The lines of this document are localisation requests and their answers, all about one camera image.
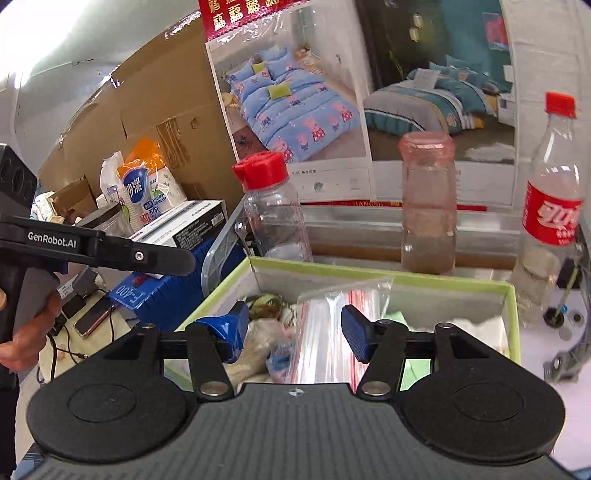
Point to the small black and white box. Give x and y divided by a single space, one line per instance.
194 221

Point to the blue sealing machine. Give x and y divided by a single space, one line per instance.
152 295

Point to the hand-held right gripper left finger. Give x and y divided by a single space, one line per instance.
228 332

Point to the green cardboard box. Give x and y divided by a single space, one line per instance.
511 332

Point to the brown cardboard sheet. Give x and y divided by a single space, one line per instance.
138 92

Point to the clear bottle with red cap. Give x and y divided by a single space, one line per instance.
272 217

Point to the black smartphone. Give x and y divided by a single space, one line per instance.
94 318

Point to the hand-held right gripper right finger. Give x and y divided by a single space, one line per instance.
358 334

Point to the black power adapter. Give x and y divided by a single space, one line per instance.
71 305

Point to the blue tissue pack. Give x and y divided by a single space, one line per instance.
279 364

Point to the red paper banner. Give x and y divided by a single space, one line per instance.
240 18

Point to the red label cola bottle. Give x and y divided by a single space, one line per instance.
551 212

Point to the silver metal tray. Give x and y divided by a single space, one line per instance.
360 230

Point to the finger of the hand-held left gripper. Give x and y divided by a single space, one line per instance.
147 258

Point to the clear plastic zip bag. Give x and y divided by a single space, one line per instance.
318 332

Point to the clear bottle with pink cap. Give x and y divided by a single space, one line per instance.
427 207

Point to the open brown cardboard box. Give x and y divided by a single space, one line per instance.
74 194

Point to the person's left hand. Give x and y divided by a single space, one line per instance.
37 341

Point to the bedding picture box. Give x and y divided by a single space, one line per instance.
300 106

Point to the white colourful print sock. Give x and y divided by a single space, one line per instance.
261 341

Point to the long grey box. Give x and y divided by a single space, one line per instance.
99 214

